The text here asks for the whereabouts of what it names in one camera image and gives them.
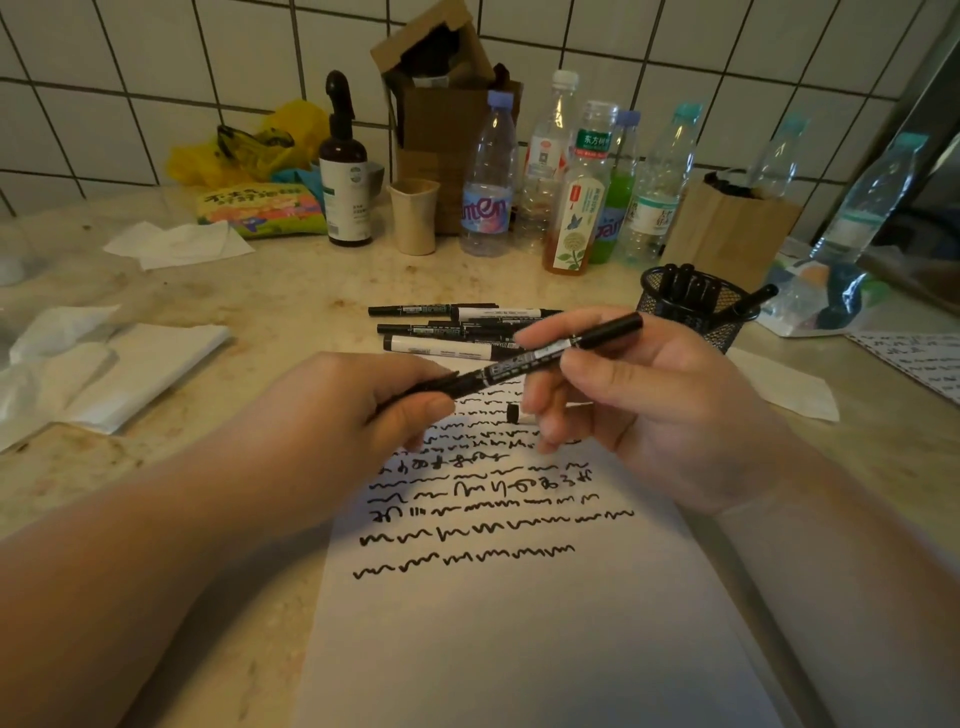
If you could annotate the grey bowl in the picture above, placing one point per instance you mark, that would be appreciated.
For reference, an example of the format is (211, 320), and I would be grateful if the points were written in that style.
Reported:
(376, 178)

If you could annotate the flat white tissue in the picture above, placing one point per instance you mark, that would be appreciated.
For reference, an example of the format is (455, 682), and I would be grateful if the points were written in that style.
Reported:
(187, 246)

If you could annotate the person's right forearm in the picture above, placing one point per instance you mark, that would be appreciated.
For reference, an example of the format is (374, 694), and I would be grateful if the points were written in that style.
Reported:
(855, 615)

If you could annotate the clear bottle white cap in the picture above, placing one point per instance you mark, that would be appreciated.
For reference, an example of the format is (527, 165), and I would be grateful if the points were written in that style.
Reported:
(547, 154)

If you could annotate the small cardboard box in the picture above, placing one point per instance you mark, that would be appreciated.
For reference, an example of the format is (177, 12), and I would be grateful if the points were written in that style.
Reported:
(731, 232)

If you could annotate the folded white napkin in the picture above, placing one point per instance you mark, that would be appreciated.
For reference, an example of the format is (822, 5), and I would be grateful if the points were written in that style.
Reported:
(157, 367)

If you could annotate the colourful snack packet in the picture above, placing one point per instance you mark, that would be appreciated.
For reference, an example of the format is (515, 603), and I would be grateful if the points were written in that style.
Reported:
(259, 210)

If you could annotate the zigzag scribbled paper sheet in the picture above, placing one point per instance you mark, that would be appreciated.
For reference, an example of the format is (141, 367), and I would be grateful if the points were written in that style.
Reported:
(915, 360)

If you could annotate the yellow plastic bag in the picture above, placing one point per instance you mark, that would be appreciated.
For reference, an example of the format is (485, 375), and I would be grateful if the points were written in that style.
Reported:
(199, 165)

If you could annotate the clear bottle purple cap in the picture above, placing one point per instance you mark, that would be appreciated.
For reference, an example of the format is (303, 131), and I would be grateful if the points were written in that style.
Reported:
(487, 210)

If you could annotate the white paper sheet fine scribbles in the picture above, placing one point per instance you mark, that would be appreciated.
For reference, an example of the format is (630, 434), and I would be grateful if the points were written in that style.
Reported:
(540, 645)

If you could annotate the beige cup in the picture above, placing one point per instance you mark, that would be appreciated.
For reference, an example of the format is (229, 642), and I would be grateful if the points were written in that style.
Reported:
(414, 217)

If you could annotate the clear plastic bag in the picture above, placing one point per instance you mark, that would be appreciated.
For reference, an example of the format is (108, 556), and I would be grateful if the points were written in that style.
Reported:
(832, 300)

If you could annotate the orange tea bottle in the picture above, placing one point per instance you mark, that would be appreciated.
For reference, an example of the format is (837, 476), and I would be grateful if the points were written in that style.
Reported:
(577, 225)

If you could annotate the pile of black pens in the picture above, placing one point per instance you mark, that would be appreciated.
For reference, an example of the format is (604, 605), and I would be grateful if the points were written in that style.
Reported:
(435, 347)

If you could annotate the water bottle teal cap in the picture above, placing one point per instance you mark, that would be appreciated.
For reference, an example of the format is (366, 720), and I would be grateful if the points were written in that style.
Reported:
(652, 210)
(862, 210)
(776, 161)

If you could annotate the black mesh pen holder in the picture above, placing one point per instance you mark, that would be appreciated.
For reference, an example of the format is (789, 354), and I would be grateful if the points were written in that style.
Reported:
(720, 334)

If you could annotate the person's right hand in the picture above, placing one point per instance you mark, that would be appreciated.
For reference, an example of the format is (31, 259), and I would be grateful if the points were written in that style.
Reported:
(675, 420)

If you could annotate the small white paper piece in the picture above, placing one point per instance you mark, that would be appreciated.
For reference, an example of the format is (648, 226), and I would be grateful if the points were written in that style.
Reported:
(784, 384)

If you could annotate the person's left hand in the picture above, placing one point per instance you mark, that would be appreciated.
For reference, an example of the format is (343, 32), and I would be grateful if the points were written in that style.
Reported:
(330, 442)

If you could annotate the person's left forearm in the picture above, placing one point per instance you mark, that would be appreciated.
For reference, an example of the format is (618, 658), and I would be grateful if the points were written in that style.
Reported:
(112, 622)

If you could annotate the brown spray bottle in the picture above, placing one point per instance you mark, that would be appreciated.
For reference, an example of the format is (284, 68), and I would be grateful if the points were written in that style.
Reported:
(345, 195)

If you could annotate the open cardboard box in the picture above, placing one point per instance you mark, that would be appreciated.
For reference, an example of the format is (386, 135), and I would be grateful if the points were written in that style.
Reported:
(439, 120)

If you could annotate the green soda bottle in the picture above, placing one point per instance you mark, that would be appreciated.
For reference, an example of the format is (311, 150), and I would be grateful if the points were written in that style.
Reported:
(619, 195)

